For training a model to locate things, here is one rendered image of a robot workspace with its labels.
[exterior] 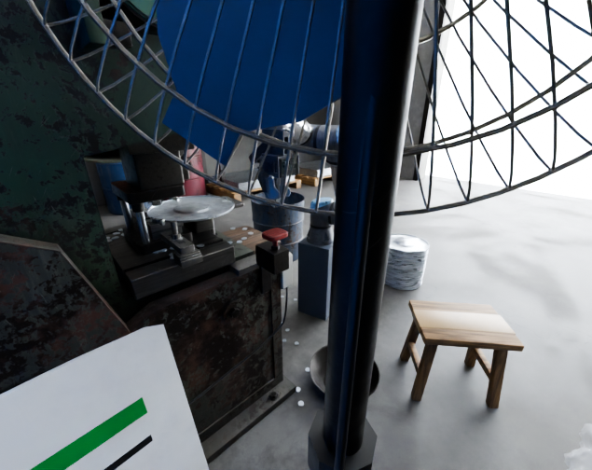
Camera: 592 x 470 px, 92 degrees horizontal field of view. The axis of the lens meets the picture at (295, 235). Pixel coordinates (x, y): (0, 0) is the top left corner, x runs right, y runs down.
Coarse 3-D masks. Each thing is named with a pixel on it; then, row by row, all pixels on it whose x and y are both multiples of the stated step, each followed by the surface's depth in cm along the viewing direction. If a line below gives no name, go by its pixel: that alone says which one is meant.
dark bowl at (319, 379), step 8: (320, 352) 134; (312, 360) 129; (320, 360) 132; (312, 368) 126; (320, 368) 130; (376, 368) 125; (312, 376) 122; (320, 376) 127; (376, 376) 122; (320, 384) 121; (376, 384) 118
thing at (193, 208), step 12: (168, 204) 105; (180, 204) 103; (192, 204) 103; (204, 204) 103; (216, 204) 105; (228, 204) 104; (168, 216) 93; (180, 216) 93; (192, 216) 93; (204, 216) 92; (216, 216) 92
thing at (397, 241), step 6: (396, 234) 206; (402, 234) 206; (396, 240) 196; (402, 240) 196; (408, 240) 196; (414, 240) 197; (420, 240) 197; (390, 246) 188; (396, 246) 188; (402, 246) 188; (408, 246) 187; (414, 246) 187; (420, 246) 187; (426, 246) 187; (408, 252) 180; (414, 252) 179
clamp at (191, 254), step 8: (176, 224) 82; (168, 232) 87; (176, 232) 82; (168, 240) 83; (176, 240) 82; (184, 240) 82; (176, 248) 79; (184, 248) 78; (192, 248) 80; (176, 256) 78; (184, 256) 78; (192, 256) 79; (200, 256) 80; (184, 264) 77; (192, 264) 79
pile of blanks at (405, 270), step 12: (396, 252) 183; (420, 252) 180; (396, 264) 186; (408, 264) 183; (420, 264) 185; (396, 276) 189; (408, 276) 186; (420, 276) 190; (396, 288) 192; (408, 288) 190
